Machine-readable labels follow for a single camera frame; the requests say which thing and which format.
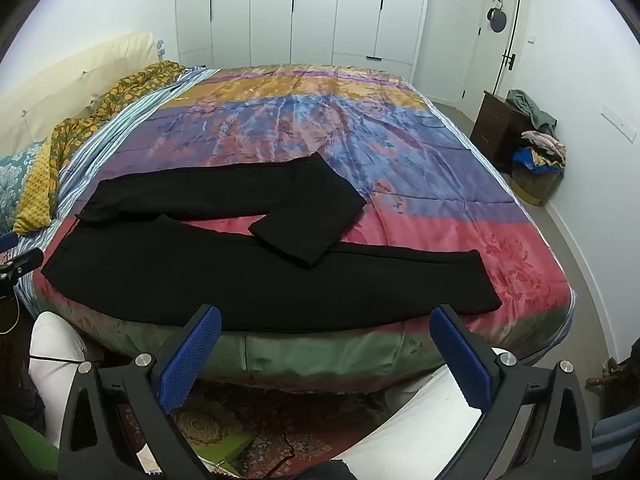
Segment dark brown furry object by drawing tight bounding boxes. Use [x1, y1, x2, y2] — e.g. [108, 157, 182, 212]
[585, 357, 626, 391]

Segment grey-blue cloth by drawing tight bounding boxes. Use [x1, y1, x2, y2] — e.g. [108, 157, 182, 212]
[592, 407, 640, 466]

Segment person's right leg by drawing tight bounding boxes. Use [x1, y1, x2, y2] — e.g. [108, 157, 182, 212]
[345, 347, 531, 480]

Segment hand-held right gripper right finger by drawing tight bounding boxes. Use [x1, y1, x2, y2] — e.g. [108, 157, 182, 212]
[429, 304, 593, 480]

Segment cream padded headboard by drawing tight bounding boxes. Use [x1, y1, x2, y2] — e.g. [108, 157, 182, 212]
[0, 31, 161, 161]

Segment red patterned rug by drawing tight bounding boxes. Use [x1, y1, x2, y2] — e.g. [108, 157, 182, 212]
[115, 375, 401, 480]

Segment dark wooden nightstand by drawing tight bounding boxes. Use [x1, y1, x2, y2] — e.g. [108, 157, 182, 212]
[469, 90, 533, 171]

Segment blue striped bed sheet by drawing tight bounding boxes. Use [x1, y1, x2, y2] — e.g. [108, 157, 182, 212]
[15, 65, 221, 311]

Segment green floor mat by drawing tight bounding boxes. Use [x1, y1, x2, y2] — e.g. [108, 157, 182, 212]
[197, 432, 256, 463]

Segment white wardrobe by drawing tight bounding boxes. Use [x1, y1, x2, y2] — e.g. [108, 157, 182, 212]
[175, 0, 433, 83]

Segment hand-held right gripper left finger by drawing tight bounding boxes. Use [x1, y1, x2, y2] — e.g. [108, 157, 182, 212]
[57, 304, 223, 480]

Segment black pants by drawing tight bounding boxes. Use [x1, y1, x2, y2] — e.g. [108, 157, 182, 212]
[41, 151, 503, 333]

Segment green garment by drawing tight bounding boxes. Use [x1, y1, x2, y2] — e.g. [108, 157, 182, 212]
[506, 89, 558, 133]

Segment black cable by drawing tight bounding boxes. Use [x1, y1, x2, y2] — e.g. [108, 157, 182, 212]
[260, 420, 301, 480]

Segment colourful floral quilt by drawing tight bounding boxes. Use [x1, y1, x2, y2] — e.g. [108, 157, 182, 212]
[37, 62, 576, 393]

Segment white door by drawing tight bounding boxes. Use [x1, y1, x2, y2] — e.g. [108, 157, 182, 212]
[457, 0, 526, 111]

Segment teal patterned pillow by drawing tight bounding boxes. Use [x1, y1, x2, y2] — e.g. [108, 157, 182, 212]
[0, 142, 51, 236]

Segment yellow floral blanket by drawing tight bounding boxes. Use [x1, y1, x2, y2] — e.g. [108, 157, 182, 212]
[12, 60, 187, 236]

